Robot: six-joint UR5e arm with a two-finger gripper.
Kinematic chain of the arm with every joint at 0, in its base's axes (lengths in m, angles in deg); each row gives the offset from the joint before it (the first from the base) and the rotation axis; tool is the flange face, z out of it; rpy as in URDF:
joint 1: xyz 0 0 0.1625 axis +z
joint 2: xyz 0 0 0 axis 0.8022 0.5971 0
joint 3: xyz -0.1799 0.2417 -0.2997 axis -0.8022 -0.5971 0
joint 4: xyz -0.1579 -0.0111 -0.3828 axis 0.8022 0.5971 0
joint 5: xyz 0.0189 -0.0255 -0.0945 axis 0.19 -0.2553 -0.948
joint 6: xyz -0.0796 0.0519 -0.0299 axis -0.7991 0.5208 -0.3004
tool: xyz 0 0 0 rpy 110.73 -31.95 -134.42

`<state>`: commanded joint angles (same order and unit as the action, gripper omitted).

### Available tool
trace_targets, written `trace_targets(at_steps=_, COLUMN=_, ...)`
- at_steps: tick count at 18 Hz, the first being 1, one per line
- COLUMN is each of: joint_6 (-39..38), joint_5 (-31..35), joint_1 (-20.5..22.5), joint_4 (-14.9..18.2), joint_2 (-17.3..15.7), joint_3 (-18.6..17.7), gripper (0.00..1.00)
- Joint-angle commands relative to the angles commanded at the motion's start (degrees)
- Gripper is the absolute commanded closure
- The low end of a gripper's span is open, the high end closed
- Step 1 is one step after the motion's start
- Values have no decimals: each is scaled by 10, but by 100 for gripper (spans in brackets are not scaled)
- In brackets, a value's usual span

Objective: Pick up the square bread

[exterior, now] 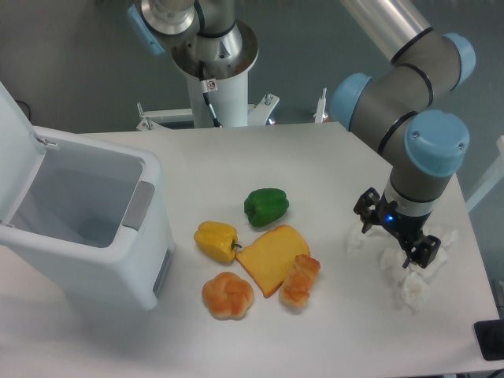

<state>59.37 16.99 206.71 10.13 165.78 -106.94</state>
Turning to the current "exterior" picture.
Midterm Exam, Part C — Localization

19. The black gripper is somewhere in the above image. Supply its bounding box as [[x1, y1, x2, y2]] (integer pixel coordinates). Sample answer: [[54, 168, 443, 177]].
[[354, 187, 441, 269]]

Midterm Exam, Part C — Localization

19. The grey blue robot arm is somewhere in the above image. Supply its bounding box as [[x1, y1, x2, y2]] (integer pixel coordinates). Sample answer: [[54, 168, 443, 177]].
[[127, 1, 476, 268]]

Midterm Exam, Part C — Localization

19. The twisted long bread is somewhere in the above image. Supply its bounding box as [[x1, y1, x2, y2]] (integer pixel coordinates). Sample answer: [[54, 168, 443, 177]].
[[279, 254, 321, 311]]

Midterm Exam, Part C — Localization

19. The square toast bread slice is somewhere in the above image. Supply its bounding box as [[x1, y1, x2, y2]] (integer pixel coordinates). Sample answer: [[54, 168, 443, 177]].
[[235, 224, 310, 298]]

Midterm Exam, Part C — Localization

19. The round knotted bread roll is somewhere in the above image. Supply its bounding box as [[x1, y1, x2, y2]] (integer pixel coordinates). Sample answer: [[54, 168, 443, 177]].
[[202, 272, 254, 320]]

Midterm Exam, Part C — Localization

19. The small crumpled white tissue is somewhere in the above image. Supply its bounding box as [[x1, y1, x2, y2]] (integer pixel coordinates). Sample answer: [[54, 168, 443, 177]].
[[344, 223, 385, 255]]

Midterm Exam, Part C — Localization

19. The crumpled white tissue paper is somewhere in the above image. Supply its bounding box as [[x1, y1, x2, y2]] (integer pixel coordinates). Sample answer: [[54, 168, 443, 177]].
[[380, 226, 459, 313]]

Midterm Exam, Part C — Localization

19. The green bell pepper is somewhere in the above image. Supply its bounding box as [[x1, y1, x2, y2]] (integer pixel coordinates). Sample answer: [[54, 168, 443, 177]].
[[243, 188, 290, 228]]

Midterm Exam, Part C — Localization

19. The black device at edge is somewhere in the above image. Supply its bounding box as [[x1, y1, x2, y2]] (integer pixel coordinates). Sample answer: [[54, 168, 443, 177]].
[[473, 319, 504, 361]]

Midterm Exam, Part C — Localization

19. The yellow bell pepper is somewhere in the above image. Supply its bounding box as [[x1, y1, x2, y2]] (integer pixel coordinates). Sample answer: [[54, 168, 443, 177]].
[[194, 220, 241, 264]]

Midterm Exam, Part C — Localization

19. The white trash bin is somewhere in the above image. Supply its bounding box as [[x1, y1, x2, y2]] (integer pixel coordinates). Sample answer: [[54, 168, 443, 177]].
[[1, 127, 175, 310]]

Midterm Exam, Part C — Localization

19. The white bin lid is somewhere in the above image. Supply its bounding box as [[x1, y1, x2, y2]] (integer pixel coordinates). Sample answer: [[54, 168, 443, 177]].
[[1, 86, 58, 224]]

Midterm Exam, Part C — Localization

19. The white metal base frame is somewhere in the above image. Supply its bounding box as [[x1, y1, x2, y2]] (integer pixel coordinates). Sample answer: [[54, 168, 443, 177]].
[[135, 87, 330, 132]]

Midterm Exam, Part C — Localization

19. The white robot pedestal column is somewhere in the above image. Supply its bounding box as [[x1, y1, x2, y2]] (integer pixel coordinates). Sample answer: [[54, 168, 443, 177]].
[[171, 20, 258, 128]]

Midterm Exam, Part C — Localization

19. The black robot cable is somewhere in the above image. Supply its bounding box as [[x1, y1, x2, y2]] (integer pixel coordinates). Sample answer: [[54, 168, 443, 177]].
[[198, 61, 224, 128]]

